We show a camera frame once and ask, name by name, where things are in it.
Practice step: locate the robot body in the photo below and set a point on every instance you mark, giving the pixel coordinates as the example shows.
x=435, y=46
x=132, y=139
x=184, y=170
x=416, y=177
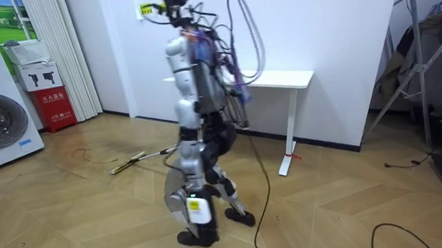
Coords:
x=207, y=86

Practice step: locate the robot legs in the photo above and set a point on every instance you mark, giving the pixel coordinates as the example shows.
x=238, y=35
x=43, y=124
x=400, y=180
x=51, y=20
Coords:
x=215, y=147

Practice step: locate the red metal box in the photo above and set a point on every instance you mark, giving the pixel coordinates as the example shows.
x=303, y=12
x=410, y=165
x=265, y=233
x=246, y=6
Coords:
x=55, y=109

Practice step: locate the white desk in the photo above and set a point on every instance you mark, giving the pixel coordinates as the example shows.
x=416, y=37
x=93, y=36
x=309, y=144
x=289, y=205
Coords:
x=280, y=80

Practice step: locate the white pleated folding screen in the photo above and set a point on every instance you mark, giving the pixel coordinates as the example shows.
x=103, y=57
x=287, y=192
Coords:
x=66, y=52

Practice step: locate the grey metal clothes rack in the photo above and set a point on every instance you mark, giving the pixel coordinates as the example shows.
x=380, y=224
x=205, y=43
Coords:
x=419, y=65

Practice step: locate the white perforated plastic basket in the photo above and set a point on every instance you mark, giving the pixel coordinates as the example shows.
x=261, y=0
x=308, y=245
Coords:
x=28, y=52

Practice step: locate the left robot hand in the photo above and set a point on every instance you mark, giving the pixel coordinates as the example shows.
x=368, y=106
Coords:
x=199, y=211

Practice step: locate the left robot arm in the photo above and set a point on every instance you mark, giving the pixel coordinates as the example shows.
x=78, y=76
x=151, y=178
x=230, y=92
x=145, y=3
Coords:
x=181, y=76

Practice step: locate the white wall socket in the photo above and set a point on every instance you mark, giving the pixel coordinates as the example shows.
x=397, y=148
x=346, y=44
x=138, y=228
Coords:
x=141, y=9

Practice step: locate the white cardboard box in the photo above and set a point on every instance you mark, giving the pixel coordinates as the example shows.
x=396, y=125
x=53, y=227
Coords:
x=40, y=76

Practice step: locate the green landscape wall poster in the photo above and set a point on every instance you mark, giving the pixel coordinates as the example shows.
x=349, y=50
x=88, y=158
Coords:
x=3, y=22

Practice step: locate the hanging clothes pile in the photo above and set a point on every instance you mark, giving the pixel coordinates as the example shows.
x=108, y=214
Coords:
x=438, y=60

